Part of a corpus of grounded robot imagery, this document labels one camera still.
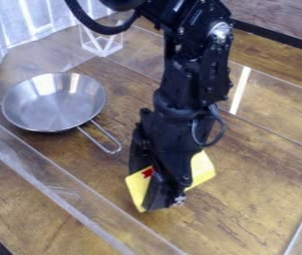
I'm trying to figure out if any clear acrylic tray wall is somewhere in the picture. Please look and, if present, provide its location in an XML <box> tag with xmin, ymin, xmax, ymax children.
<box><xmin>0</xmin><ymin>22</ymin><xmax>302</xmax><ymax>255</ymax></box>

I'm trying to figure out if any white sheer curtain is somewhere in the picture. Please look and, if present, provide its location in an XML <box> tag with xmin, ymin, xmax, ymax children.
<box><xmin>0</xmin><ymin>0</ymin><xmax>119</xmax><ymax>75</ymax></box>

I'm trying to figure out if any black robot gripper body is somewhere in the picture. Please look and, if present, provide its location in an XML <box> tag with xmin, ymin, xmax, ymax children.
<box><xmin>135</xmin><ymin>104</ymin><xmax>225</xmax><ymax>187</ymax></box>

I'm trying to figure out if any silver metal frying pan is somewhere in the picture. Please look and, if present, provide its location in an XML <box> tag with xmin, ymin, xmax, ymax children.
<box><xmin>1</xmin><ymin>72</ymin><xmax>122</xmax><ymax>154</ymax></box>

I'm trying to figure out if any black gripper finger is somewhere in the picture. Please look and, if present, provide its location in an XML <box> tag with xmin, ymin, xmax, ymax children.
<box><xmin>142</xmin><ymin>171</ymin><xmax>187</xmax><ymax>211</ymax></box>
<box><xmin>130</xmin><ymin>128</ymin><xmax>151</xmax><ymax>174</ymax></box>

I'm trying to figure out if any yellow butter block toy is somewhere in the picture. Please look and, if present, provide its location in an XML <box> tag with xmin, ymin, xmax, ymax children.
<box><xmin>126</xmin><ymin>151</ymin><xmax>215</xmax><ymax>212</ymax></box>

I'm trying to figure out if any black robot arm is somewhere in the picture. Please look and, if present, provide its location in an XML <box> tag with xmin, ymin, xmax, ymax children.
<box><xmin>100</xmin><ymin>0</ymin><xmax>233</xmax><ymax>211</ymax></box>

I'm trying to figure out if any black bar on table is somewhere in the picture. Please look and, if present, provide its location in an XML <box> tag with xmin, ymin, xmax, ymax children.
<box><xmin>233</xmin><ymin>19</ymin><xmax>302</xmax><ymax>50</ymax></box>

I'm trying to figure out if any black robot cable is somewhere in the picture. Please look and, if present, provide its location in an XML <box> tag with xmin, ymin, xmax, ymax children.
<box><xmin>64</xmin><ymin>0</ymin><xmax>142</xmax><ymax>36</ymax></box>

